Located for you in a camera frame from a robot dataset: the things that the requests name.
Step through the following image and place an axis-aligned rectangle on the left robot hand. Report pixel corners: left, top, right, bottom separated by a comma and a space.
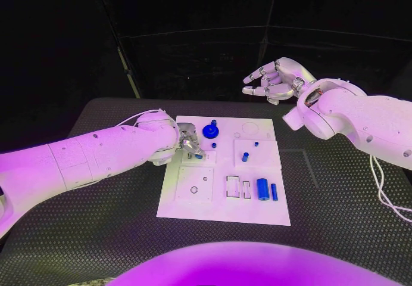
176, 122, 207, 157

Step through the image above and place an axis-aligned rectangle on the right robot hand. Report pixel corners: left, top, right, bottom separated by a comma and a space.
240, 57, 318, 105

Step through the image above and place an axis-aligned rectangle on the white cable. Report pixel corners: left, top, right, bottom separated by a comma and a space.
374, 156, 412, 223
369, 154, 412, 213
117, 108, 167, 127

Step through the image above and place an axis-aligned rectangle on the white task board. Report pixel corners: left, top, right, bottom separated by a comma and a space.
155, 115, 292, 226

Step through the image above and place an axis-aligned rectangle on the blue gear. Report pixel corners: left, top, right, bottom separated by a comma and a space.
202, 124, 220, 139

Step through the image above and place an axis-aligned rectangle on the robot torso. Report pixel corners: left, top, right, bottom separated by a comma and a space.
106, 241, 406, 286

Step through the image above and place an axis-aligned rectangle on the thick blue cylinder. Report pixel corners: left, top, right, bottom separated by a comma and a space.
256, 178, 271, 201

